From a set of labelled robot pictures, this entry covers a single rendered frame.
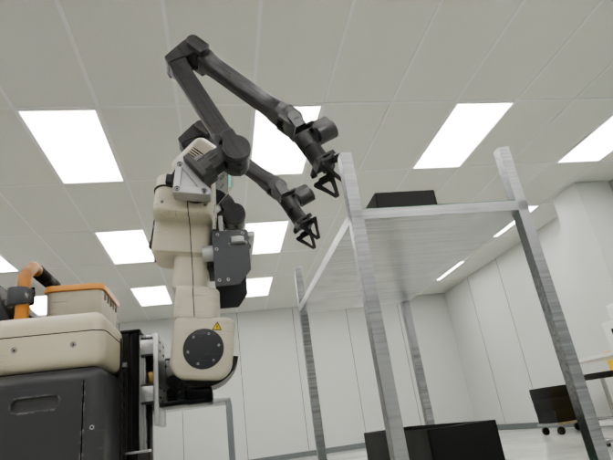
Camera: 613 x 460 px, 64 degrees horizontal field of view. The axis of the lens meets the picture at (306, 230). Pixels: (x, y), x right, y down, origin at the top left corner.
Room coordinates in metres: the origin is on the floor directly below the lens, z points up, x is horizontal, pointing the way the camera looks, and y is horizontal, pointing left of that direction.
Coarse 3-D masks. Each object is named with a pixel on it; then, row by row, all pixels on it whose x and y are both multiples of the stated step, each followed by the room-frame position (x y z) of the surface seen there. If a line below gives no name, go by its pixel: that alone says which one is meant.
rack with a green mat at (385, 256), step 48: (336, 240) 1.20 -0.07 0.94; (384, 240) 1.20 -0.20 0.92; (432, 240) 1.26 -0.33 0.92; (480, 240) 1.32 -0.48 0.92; (528, 240) 1.12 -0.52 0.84; (336, 288) 1.62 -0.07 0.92; (384, 288) 1.72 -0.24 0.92; (384, 336) 1.04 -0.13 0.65; (384, 384) 1.04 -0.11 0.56; (576, 384) 1.12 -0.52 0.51
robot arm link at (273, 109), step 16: (192, 48) 1.15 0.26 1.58; (208, 48) 1.16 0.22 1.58; (208, 64) 1.17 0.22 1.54; (224, 64) 1.18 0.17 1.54; (224, 80) 1.19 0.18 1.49; (240, 80) 1.19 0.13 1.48; (240, 96) 1.22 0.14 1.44; (256, 96) 1.20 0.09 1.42; (272, 96) 1.21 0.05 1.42; (272, 112) 1.21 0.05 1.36; (288, 128) 1.23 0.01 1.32
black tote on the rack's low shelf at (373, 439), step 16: (384, 432) 1.55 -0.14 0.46; (416, 432) 1.29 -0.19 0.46; (432, 432) 1.23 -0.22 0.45; (448, 432) 1.23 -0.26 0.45; (464, 432) 1.24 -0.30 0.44; (480, 432) 1.25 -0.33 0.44; (496, 432) 1.26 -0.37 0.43; (368, 448) 1.76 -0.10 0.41; (384, 448) 1.58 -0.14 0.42; (416, 448) 1.32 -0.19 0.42; (432, 448) 1.23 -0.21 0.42; (448, 448) 1.23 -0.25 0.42; (464, 448) 1.24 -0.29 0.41; (480, 448) 1.25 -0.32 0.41; (496, 448) 1.26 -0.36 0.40
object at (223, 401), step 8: (216, 400) 3.87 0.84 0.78; (224, 400) 3.88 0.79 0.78; (184, 408) 4.04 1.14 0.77; (192, 408) 4.17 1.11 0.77; (232, 408) 4.29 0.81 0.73; (232, 416) 4.29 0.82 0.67; (232, 424) 3.88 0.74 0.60; (232, 432) 3.88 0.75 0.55; (232, 440) 3.88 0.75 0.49; (232, 448) 3.88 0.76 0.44; (232, 456) 3.88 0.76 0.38
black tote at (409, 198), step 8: (392, 192) 1.22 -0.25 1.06; (400, 192) 1.23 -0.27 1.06; (408, 192) 1.23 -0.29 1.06; (416, 192) 1.23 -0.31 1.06; (424, 192) 1.24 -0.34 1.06; (432, 192) 1.24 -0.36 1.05; (376, 200) 1.21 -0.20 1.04; (384, 200) 1.22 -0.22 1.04; (392, 200) 1.22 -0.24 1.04; (400, 200) 1.22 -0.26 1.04; (408, 200) 1.23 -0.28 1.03; (416, 200) 1.23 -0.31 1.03; (424, 200) 1.24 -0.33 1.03; (432, 200) 1.24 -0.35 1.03
